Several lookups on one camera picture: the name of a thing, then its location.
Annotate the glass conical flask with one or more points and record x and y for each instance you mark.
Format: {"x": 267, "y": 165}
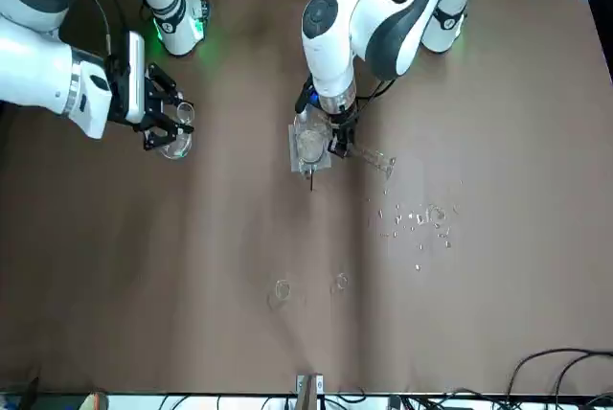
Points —
{"x": 179, "y": 146}

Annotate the large glass beaker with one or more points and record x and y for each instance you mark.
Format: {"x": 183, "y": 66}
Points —
{"x": 311, "y": 142}

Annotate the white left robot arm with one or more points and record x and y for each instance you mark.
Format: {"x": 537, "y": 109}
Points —
{"x": 335, "y": 46}

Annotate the tripod stand with mesh plate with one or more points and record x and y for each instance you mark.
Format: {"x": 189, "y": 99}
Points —
{"x": 293, "y": 166}

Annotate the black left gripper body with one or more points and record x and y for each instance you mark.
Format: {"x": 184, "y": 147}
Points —
{"x": 341, "y": 125}

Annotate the glass graduated cylinder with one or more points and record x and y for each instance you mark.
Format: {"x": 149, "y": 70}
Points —
{"x": 378, "y": 158}

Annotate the small glass beaker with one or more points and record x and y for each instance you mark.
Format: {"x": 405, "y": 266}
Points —
{"x": 282, "y": 288}
{"x": 343, "y": 280}

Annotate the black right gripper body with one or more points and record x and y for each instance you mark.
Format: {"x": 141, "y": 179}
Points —
{"x": 151, "y": 108}

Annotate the aluminium camera post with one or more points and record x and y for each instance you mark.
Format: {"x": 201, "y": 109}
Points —
{"x": 309, "y": 391}

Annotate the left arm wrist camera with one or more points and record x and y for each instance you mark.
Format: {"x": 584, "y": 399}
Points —
{"x": 305, "y": 96}

